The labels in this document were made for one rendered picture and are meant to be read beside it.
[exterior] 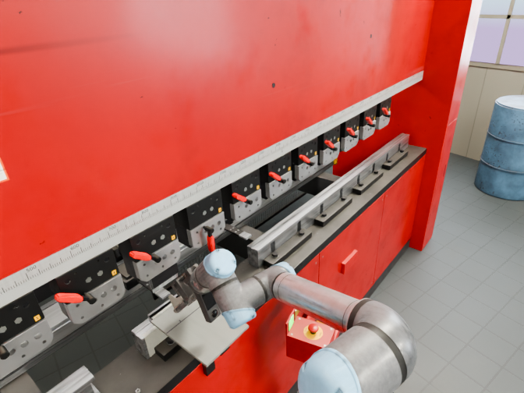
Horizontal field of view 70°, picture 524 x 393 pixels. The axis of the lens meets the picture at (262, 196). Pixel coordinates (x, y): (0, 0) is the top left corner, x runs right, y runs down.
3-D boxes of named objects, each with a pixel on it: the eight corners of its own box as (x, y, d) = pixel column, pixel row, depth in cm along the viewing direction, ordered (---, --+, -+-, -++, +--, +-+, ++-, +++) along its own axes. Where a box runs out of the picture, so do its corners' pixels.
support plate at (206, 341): (207, 367, 105) (206, 365, 104) (150, 323, 120) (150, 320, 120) (249, 327, 117) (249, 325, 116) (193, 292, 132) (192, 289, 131)
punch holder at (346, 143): (344, 153, 188) (346, 121, 180) (329, 150, 193) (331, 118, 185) (358, 143, 198) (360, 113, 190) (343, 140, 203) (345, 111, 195)
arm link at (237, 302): (273, 306, 93) (252, 267, 96) (235, 329, 87) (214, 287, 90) (262, 313, 99) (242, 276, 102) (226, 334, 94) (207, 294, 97)
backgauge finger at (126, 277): (153, 309, 126) (150, 299, 123) (111, 278, 141) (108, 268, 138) (180, 289, 134) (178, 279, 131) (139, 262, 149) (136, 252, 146)
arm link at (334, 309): (440, 304, 64) (276, 250, 105) (401, 337, 59) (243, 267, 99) (448, 361, 67) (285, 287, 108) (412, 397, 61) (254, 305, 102)
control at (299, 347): (325, 370, 139) (327, 338, 130) (285, 356, 145) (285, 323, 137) (340, 331, 155) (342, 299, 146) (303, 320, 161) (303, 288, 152)
